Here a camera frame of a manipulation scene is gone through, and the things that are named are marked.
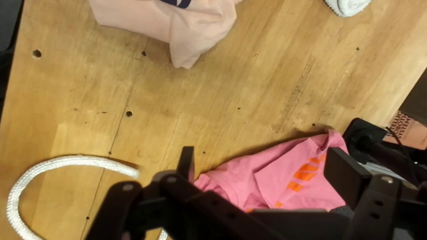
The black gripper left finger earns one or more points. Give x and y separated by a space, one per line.
187 162

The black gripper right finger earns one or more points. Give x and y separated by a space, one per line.
352 182

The pink shirt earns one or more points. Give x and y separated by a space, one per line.
276 178

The peach shirt with orange print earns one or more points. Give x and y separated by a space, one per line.
187 22

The white terry towel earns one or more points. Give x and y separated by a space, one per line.
349 6

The black pole with base plate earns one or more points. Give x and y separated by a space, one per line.
365 134

